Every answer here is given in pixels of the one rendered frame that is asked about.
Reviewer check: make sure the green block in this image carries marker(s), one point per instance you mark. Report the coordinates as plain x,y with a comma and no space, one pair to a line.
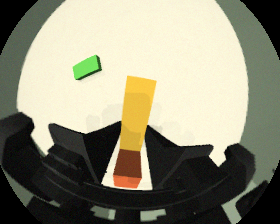
87,67

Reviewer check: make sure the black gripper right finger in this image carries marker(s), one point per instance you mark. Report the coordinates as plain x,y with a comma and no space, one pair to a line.
164,156

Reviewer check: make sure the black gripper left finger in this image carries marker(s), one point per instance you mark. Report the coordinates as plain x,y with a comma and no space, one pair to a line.
96,146

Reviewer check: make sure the yellow bar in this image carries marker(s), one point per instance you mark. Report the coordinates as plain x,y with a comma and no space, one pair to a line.
137,106

